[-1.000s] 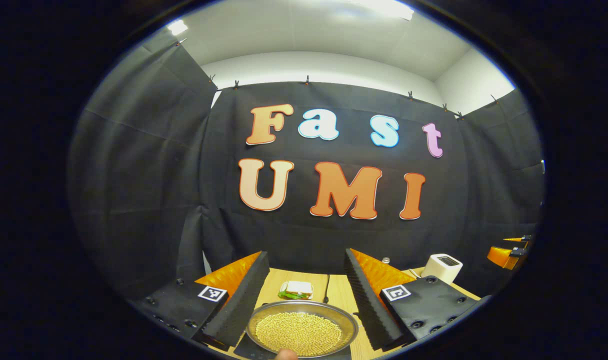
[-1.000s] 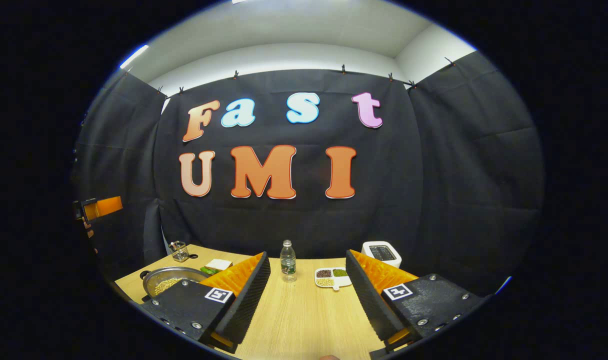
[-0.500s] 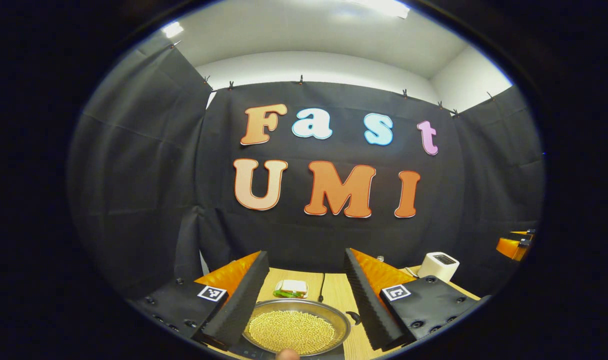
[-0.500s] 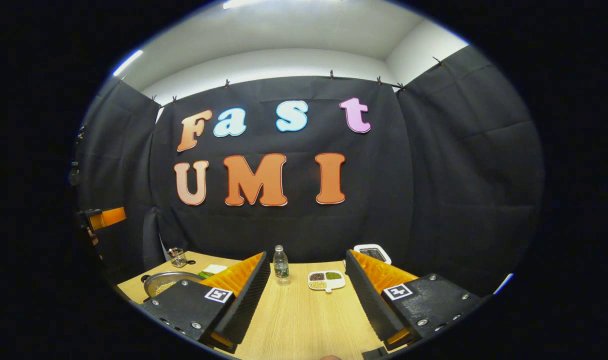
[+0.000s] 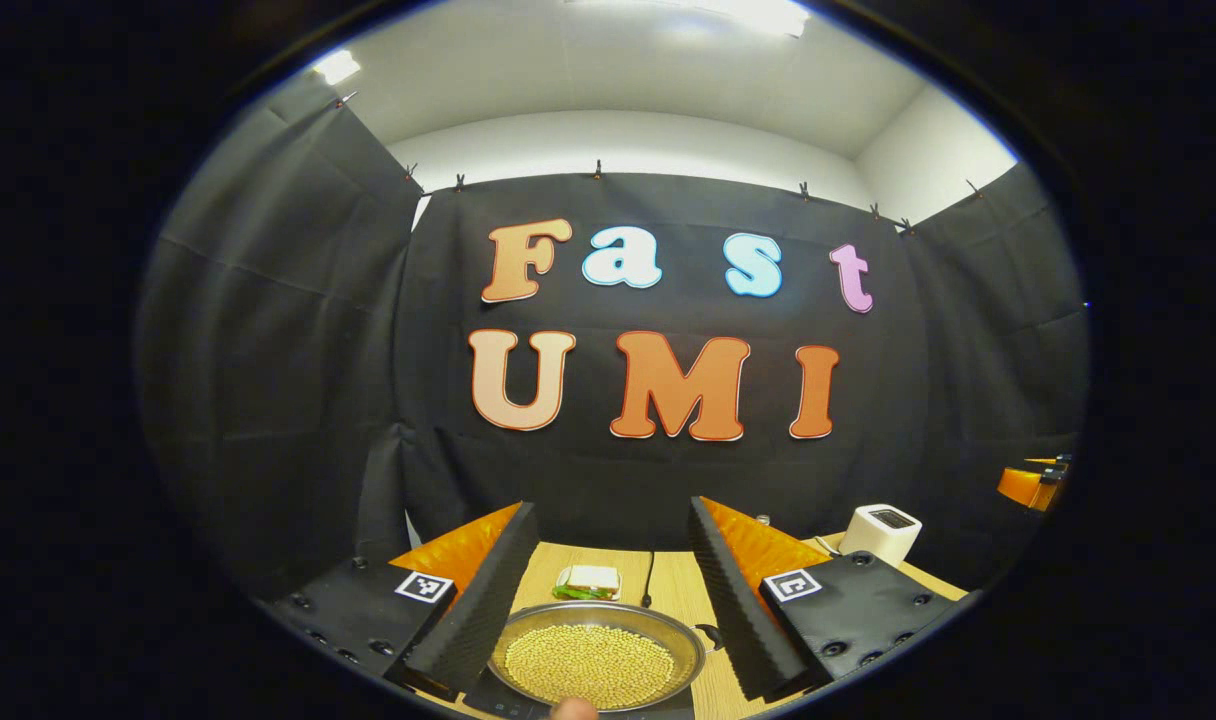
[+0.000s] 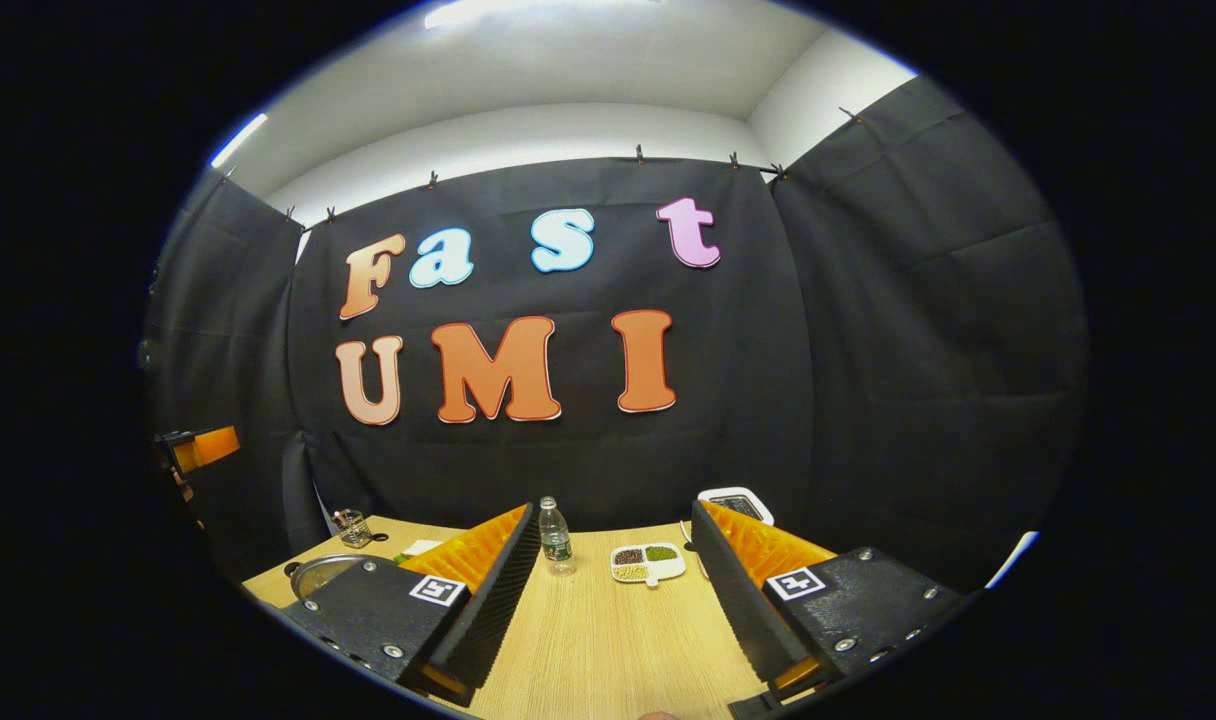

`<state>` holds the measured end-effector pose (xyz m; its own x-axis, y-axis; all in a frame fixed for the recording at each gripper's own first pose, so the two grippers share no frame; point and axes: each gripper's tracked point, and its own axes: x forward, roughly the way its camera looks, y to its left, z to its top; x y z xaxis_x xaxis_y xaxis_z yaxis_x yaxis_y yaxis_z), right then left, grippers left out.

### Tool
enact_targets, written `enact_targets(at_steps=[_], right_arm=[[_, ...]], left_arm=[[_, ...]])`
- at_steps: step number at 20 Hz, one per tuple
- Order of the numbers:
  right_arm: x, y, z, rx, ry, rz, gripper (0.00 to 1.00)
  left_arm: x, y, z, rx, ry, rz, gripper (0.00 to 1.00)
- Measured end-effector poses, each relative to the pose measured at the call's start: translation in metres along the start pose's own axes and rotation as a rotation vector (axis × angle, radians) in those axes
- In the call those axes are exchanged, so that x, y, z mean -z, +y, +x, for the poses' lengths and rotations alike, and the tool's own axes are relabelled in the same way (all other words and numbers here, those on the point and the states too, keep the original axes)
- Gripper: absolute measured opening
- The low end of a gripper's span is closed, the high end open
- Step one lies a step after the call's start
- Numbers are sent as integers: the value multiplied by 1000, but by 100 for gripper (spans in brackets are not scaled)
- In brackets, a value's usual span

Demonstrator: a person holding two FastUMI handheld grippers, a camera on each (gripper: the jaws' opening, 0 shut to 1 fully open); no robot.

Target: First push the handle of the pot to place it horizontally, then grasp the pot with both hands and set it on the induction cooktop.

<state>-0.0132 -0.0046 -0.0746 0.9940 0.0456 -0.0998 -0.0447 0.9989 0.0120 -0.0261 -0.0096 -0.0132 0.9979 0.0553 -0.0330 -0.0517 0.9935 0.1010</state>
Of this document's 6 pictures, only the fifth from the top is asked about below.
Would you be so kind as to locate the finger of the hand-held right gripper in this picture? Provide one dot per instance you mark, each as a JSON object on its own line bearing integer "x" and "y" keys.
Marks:
{"x": 1023, "y": 485}

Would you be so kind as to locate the black backdrop cloth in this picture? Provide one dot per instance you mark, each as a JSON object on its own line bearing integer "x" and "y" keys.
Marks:
{"x": 298, "y": 350}

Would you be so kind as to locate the black induction cooktop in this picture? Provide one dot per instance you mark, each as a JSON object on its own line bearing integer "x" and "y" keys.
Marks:
{"x": 493, "y": 703}

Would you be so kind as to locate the sandwich with lettuce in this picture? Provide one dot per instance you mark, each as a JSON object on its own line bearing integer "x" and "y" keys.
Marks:
{"x": 593, "y": 577}

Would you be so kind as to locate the pile of soybeans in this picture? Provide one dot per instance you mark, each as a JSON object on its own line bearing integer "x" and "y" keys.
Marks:
{"x": 588, "y": 665}

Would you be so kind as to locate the white toaster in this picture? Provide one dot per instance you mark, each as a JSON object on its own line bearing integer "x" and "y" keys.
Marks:
{"x": 878, "y": 535}

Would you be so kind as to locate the row of black clips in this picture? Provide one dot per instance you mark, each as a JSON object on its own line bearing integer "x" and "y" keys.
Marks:
{"x": 598, "y": 170}

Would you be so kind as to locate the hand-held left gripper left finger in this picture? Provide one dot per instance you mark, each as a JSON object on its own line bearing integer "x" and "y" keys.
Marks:
{"x": 488, "y": 610}

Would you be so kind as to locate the small ceiling light strip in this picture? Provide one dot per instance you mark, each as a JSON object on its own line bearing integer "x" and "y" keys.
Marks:
{"x": 336, "y": 67}

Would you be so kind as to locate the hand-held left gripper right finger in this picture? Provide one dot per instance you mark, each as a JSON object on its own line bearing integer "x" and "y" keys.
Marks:
{"x": 738, "y": 610}

